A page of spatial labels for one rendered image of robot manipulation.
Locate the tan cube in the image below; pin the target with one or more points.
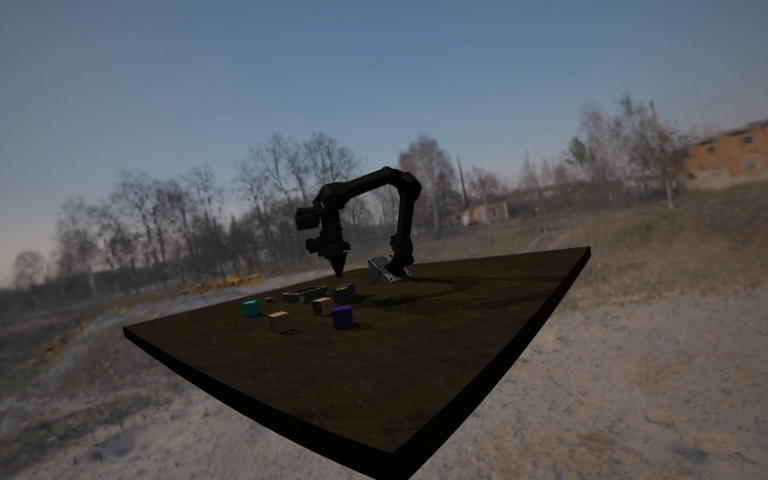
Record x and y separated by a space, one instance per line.
322 307
279 322

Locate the small teal block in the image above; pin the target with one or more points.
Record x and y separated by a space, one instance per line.
250 308

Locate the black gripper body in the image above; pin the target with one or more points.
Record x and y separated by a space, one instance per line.
334 241

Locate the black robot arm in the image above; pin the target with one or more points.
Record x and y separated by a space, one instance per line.
335 195

